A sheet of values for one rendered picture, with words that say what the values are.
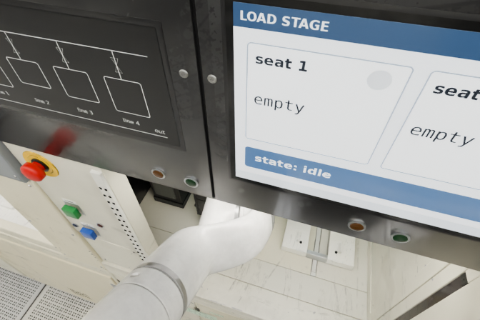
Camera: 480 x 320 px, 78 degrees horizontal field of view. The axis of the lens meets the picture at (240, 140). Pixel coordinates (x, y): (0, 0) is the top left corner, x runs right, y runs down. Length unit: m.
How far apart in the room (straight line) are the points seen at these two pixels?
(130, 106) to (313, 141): 0.20
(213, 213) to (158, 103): 0.34
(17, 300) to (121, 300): 1.82
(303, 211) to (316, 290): 0.58
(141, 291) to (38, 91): 0.27
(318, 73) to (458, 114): 0.11
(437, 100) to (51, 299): 2.03
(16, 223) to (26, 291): 0.95
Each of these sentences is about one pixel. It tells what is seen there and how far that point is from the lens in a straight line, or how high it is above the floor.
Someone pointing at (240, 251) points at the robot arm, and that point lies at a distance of 0.54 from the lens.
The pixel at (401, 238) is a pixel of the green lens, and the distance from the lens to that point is 0.42.
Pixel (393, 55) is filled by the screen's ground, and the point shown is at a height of 1.66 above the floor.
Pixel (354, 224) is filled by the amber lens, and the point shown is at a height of 1.44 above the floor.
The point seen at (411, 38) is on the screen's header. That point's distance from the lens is 0.24.
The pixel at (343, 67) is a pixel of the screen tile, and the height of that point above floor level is 1.64.
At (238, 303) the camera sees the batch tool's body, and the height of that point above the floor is 0.87.
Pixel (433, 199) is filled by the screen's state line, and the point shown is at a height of 1.51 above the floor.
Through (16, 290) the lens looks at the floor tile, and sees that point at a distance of 2.22.
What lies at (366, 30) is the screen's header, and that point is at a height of 1.67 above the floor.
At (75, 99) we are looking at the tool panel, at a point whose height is 1.54.
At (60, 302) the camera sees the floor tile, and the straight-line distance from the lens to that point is 2.07.
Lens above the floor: 1.77
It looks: 46 degrees down
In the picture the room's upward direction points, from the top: straight up
